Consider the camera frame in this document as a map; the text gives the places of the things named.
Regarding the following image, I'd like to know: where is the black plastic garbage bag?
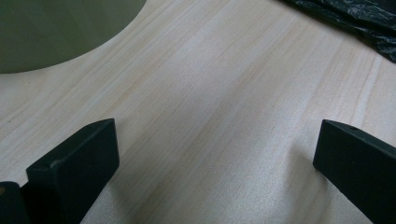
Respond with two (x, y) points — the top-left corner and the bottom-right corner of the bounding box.
(279, 0), (396, 63)

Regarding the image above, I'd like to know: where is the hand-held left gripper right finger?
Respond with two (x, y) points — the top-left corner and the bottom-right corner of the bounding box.
(312, 119), (396, 224)

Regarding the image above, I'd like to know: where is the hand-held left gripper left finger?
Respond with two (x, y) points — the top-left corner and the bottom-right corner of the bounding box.
(21, 118), (120, 224)

